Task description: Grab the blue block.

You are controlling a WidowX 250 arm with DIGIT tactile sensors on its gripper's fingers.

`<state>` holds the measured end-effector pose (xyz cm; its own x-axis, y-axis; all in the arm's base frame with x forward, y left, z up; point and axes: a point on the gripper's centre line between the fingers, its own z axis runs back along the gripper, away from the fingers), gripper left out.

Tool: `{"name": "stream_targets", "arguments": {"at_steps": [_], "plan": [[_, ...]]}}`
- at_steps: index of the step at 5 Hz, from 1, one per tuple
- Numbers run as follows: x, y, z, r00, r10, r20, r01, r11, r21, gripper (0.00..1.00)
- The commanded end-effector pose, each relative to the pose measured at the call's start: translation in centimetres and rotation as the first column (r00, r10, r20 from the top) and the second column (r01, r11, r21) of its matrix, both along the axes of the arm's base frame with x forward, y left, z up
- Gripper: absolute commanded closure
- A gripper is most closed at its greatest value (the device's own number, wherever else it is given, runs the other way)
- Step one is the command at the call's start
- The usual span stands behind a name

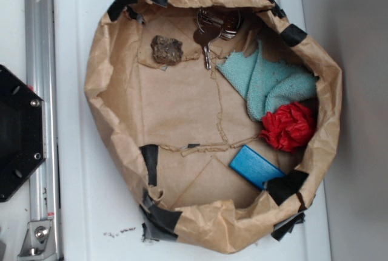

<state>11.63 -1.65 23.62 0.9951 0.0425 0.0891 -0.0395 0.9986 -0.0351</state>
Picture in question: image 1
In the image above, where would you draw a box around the blue rectangular block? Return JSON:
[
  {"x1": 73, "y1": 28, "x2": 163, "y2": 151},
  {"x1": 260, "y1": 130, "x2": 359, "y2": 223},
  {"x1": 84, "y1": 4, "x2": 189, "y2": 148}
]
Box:
[{"x1": 229, "y1": 145, "x2": 285, "y2": 190}]

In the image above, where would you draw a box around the brown paper bag bin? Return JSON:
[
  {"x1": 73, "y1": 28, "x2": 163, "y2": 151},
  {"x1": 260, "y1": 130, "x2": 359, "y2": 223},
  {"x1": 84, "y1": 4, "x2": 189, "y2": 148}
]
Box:
[{"x1": 84, "y1": 0, "x2": 343, "y2": 254}]

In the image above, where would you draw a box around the brown rough rock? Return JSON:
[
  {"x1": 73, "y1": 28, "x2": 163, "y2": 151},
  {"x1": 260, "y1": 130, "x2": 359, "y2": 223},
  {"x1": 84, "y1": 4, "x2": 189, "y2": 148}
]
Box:
[{"x1": 151, "y1": 35, "x2": 183, "y2": 66}]

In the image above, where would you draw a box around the teal terry cloth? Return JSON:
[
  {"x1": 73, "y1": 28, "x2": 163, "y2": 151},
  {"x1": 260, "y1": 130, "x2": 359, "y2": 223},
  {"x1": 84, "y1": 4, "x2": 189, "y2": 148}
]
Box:
[{"x1": 218, "y1": 41, "x2": 318, "y2": 121}]

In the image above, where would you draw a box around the silver key bunch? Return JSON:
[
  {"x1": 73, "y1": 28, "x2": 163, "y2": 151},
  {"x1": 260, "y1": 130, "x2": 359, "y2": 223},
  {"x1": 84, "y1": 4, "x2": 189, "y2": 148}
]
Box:
[{"x1": 193, "y1": 8, "x2": 243, "y2": 70}]

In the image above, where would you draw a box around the red crumpled paper ball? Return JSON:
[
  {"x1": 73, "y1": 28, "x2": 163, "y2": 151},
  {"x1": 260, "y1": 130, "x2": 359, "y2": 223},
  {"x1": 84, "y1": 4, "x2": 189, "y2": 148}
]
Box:
[{"x1": 259, "y1": 102, "x2": 316, "y2": 153}]

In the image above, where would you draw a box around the white plastic tray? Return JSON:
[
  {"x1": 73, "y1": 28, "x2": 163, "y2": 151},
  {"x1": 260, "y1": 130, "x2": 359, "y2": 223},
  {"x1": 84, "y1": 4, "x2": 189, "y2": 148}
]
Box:
[{"x1": 54, "y1": 0, "x2": 331, "y2": 260}]

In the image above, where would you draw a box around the aluminium extrusion rail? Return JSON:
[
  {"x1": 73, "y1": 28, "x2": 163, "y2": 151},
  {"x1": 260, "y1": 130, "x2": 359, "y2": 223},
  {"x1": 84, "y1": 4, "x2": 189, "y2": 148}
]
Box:
[{"x1": 25, "y1": 0, "x2": 64, "y2": 260}]

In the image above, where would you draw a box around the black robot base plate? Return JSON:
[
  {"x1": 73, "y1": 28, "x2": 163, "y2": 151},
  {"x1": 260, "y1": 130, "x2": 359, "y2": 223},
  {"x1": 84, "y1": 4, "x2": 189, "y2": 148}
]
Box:
[{"x1": 0, "y1": 65, "x2": 45, "y2": 203}]

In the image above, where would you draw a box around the aluminium corner bracket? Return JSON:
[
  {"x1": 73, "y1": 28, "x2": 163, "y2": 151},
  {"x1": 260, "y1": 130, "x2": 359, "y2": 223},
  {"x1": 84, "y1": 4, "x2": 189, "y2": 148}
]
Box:
[{"x1": 17, "y1": 220, "x2": 56, "y2": 260}]

